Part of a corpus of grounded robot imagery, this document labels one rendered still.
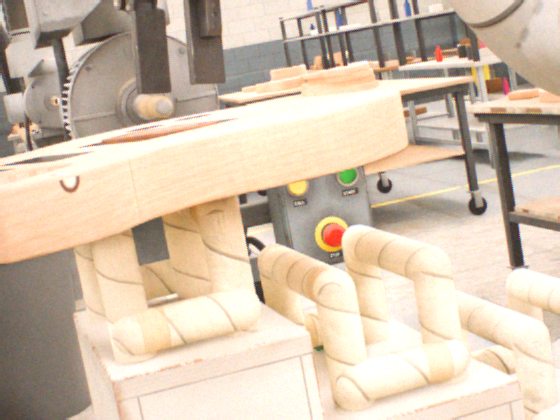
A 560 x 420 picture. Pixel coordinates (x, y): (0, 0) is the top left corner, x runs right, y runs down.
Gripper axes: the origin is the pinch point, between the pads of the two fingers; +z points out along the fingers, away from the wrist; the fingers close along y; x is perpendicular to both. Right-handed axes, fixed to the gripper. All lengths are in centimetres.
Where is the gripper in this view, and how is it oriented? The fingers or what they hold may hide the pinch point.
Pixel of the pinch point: (177, 54)
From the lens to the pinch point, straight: 93.4
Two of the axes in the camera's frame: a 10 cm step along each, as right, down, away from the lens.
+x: -7.6, 1.0, -6.4
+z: 0.9, 10.0, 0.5
